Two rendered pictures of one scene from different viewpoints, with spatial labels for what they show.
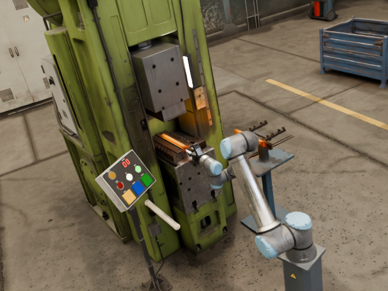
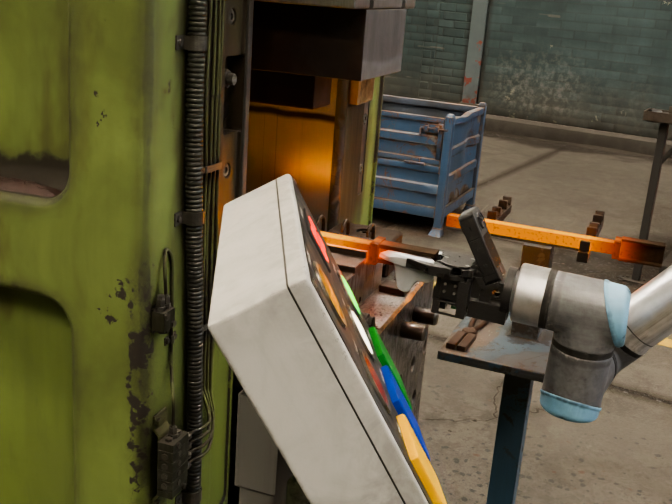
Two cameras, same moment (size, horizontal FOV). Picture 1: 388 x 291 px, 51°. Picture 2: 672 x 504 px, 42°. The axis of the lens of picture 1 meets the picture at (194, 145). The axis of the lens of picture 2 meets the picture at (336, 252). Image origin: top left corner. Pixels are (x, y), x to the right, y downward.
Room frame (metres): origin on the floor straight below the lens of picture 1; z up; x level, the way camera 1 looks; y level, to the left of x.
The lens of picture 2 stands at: (1.81, 0.98, 1.40)
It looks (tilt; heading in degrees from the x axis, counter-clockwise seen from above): 17 degrees down; 319
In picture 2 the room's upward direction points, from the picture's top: 4 degrees clockwise
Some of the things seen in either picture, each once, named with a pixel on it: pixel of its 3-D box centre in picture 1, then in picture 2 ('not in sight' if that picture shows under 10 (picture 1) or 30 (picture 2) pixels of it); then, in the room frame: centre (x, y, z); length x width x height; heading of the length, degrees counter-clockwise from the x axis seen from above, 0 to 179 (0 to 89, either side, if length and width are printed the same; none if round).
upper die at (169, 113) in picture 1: (159, 105); (253, 30); (2.93, 0.19, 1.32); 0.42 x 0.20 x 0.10; 30
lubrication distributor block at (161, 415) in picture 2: not in sight; (174, 459); (2.67, 0.47, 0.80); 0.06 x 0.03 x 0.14; 120
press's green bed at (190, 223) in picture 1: (190, 212); not in sight; (2.97, 0.15, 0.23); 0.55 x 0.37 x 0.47; 30
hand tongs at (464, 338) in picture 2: (266, 148); (493, 305); (3.03, -0.61, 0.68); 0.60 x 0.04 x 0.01; 115
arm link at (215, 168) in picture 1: (212, 166); (586, 309); (2.47, -0.10, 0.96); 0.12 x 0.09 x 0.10; 30
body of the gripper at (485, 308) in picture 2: (198, 158); (474, 286); (2.62, -0.02, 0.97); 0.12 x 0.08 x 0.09; 30
